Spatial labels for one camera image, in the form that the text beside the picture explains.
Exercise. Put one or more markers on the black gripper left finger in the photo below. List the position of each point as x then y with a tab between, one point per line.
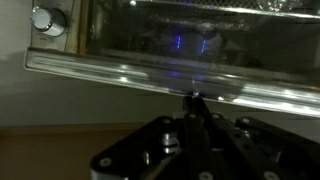
133	153

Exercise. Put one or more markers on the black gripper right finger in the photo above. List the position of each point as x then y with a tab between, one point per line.
260	150

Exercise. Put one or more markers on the glass toaster oven door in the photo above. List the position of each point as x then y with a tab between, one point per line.
133	71

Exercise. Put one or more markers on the silver toaster oven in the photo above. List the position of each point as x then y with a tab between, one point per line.
71	26

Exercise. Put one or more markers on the silver oven control knob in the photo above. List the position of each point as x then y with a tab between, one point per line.
48	20

